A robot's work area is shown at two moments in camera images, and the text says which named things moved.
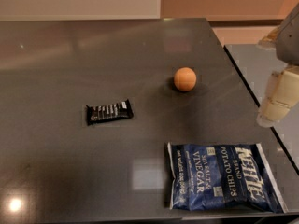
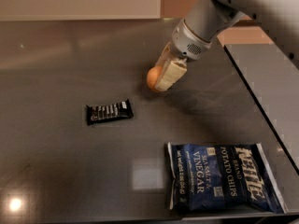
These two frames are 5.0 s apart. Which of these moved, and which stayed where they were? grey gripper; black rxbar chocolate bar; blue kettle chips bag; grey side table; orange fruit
Moved: orange fruit; grey gripper
Stayed: blue kettle chips bag; grey side table; black rxbar chocolate bar
